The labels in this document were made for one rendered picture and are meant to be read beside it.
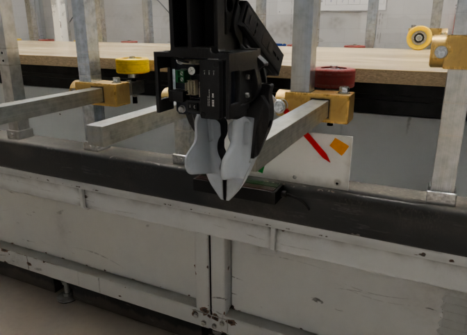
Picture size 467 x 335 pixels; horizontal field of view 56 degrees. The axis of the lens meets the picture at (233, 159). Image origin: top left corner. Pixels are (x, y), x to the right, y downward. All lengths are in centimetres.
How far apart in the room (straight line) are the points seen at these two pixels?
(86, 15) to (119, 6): 872
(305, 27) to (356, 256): 44
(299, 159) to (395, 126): 27
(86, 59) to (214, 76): 71
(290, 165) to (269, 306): 59
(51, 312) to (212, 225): 93
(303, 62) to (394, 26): 711
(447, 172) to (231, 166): 46
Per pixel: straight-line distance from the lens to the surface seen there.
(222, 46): 37
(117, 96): 100
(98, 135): 65
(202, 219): 99
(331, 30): 800
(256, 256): 125
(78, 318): 171
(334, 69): 82
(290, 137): 58
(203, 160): 43
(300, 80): 79
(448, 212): 79
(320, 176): 81
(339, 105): 77
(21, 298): 190
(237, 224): 95
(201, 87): 36
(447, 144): 78
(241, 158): 42
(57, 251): 174
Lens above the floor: 99
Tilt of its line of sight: 17 degrees down
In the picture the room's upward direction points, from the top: straight up
